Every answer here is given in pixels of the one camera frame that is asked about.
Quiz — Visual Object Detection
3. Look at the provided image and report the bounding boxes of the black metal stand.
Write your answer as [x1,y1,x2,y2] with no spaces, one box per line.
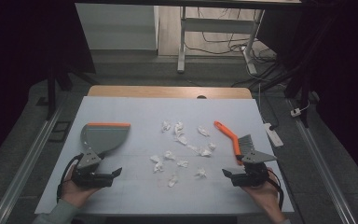
[35,60,91,121]

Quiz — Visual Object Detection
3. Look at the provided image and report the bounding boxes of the grey dustpan with orange edge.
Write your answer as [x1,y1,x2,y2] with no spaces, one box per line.
[79,122,131,158]

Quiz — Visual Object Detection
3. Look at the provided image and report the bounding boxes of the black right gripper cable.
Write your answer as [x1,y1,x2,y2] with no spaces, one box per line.
[267,169,285,211]

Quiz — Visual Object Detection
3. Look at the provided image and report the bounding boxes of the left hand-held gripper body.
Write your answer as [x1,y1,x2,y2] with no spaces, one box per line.
[71,148,114,189]

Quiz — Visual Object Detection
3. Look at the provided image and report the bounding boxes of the person's right hand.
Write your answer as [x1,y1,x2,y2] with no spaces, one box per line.
[241,167,280,216]

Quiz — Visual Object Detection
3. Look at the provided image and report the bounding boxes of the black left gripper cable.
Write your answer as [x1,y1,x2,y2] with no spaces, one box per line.
[56,153,85,203]

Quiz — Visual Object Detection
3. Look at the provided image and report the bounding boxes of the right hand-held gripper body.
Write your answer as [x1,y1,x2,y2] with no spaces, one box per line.
[231,150,278,188]

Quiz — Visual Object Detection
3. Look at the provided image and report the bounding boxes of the orange brush with grey bristles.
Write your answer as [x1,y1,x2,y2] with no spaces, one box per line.
[213,120,256,166]

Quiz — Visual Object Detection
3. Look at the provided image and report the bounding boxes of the aluminium floor rail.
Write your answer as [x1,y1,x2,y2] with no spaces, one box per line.
[0,104,65,224]
[286,98,358,224]

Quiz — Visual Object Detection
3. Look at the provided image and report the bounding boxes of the black floor cable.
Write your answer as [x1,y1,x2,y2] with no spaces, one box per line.
[185,7,278,64]
[231,60,290,90]

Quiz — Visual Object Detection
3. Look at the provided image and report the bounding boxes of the person's left hand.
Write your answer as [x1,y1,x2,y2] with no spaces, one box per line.
[61,166,102,208]

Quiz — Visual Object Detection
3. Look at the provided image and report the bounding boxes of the white power strip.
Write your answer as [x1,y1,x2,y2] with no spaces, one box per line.
[263,122,284,148]

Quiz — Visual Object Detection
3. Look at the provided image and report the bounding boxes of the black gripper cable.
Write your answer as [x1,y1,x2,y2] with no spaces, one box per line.
[267,169,285,211]
[56,153,85,203]

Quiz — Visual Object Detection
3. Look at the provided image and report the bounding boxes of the white paper scraps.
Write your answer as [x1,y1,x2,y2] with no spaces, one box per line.
[149,119,217,189]

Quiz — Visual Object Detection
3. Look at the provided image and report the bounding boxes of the white cabinet panel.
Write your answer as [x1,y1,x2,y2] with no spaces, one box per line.
[75,3,160,51]

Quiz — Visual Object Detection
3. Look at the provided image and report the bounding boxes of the black rectangular floor frame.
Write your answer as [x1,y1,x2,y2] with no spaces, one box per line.
[48,120,73,144]

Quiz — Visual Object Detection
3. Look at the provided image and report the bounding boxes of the wooden table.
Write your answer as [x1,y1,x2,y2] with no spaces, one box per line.
[87,85,254,100]

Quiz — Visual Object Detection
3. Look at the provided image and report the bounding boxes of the black curtain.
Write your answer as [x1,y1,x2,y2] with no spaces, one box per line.
[0,0,96,171]
[256,0,358,190]

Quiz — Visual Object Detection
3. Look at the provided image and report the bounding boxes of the white metal desk frame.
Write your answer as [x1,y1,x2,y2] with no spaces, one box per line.
[176,6,266,76]

